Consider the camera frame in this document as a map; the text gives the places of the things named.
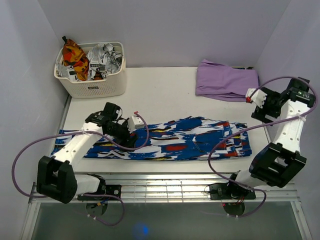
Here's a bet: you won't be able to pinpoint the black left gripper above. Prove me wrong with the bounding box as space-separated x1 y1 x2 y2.
106 118 138 153

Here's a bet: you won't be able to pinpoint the blue white red patterned trousers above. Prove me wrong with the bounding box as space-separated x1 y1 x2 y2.
50 115 252 162

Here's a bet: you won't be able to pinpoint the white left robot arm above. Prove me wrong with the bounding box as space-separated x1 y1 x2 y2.
36 102 144 204

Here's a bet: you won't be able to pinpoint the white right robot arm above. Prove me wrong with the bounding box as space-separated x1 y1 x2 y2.
225 77 316 199

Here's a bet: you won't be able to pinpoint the folded purple trousers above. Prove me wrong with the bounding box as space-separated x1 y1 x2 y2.
195 59 259 102

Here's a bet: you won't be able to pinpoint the black white newsprint trousers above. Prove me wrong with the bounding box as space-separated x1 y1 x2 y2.
55 43 123 82

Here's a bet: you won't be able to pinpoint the orange camouflage trousers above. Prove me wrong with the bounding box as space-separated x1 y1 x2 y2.
62 36 89 81

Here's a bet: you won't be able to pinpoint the cream perforated laundry basket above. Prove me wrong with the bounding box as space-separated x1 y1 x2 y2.
53 41 127 99

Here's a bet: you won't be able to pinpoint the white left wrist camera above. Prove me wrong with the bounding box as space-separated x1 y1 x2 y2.
127 111 145 132

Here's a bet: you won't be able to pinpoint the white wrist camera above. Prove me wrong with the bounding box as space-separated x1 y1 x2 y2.
127 111 145 132
245 88 267 109

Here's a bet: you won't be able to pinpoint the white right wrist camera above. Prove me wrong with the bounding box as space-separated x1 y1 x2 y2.
245 88 267 109

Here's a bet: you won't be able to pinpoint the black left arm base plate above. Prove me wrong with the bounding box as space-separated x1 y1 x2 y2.
77 184 122 201

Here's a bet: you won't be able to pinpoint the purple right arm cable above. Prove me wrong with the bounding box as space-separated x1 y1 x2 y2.
201 76 317 218

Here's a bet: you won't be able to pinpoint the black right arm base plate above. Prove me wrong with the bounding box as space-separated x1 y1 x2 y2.
204 183 256 200

